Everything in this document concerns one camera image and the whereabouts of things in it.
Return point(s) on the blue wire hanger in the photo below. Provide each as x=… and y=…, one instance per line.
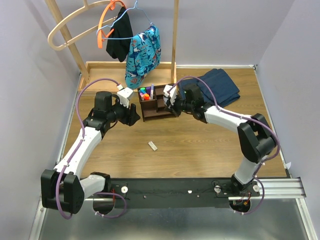
x=121, y=27

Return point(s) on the orange plastic hanger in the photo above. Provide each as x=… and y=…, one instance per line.
x=101, y=36

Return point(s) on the black highlighter orange cap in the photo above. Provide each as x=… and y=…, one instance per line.
x=146, y=97

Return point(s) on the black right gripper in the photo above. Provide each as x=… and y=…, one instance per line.
x=172, y=108

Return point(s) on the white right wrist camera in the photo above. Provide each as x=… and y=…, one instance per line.
x=169, y=95

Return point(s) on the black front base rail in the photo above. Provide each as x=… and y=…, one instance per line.
x=164, y=193

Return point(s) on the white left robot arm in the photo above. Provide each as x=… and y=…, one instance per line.
x=62, y=188

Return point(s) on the wooden clothes rack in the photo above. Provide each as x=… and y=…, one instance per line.
x=165, y=73

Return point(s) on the blue patterned shorts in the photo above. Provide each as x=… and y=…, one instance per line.
x=144, y=55

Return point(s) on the aluminium frame rail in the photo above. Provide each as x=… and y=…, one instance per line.
x=185, y=209

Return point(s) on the white marker lavender cap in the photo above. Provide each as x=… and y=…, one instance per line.
x=152, y=91

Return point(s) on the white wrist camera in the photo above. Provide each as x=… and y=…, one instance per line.
x=169, y=95
x=124, y=94

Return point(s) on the white eraser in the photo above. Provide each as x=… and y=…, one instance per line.
x=152, y=145

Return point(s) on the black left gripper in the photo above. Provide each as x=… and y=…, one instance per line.
x=131, y=116

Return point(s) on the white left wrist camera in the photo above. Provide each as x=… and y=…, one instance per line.
x=124, y=94

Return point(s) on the black hanging garment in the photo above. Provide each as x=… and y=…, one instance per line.
x=118, y=49

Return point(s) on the dark wooden desk organizer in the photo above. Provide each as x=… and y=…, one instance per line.
x=154, y=108

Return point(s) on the wooden hanger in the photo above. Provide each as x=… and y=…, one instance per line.
x=74, y=25

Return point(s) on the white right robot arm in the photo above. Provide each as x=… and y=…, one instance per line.
x=256, y=138

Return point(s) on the folded blue jeans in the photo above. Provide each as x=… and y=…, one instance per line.
x=222, y=86

